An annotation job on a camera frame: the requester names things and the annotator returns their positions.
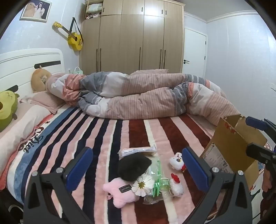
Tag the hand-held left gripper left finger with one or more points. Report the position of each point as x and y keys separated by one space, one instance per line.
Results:
x=79 y=168

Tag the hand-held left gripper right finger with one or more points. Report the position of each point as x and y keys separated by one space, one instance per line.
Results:
x=194 y=170

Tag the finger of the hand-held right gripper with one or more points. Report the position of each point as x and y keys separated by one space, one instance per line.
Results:
x=256 y=151
x=253 y=122

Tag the brown cardboard box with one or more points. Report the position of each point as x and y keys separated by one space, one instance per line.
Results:
x=232 y=146

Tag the black plush toy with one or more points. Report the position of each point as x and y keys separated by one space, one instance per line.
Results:
x=133 y=167

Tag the white chicken plush toy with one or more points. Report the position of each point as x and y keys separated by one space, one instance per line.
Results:
x=176 y=160
x=176 y=187

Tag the clear plastic bag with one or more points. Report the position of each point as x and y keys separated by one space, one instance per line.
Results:
x=156 y=170

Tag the green plastic hair clip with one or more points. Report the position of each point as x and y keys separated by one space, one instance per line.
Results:
x=157 y=187

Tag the pink star plush toy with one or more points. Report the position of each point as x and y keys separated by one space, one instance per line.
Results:
x=116 y=193

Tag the white fabric flower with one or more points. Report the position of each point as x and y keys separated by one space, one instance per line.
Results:
x=142 y=184

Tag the white plastic packet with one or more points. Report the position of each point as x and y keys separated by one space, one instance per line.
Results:
x=133 y=150

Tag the lettered white blue blanket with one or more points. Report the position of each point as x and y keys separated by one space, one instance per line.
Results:
x=13 y=137

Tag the pink striped pillow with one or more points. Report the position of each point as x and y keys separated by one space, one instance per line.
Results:
x=148 y=72
x=43 y=100

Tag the green avocado plush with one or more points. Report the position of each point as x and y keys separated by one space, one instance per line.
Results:
x=8 y=112

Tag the pink grey striped duvet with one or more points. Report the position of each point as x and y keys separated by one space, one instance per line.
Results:
x=140 y=97

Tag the white door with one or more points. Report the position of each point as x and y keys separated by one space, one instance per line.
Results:
x=194 y=47

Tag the mint green bag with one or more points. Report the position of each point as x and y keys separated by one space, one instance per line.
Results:
x=77 y=70

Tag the white bed headboard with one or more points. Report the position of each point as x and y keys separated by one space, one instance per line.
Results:
x=21 y=62

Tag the yellow guitar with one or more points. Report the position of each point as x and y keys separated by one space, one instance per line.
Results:
x=75 y=41

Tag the wooden wardrobe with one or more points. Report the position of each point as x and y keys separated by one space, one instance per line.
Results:
x=129 y=38

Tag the folded linens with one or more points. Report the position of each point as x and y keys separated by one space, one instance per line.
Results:
x=94 y=8

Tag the framed wall photo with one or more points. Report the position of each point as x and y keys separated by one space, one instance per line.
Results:
x=35 y=10

